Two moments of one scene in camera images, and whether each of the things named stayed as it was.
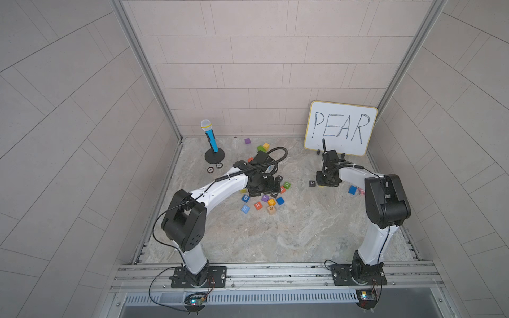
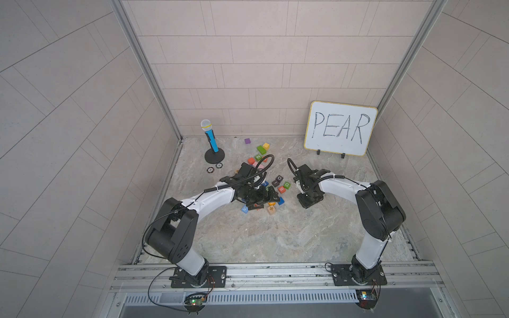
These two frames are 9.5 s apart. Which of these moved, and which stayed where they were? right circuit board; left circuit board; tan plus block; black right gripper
Moved: black right gripper
Stayed: left circuit board; tan plus block; right circuit board
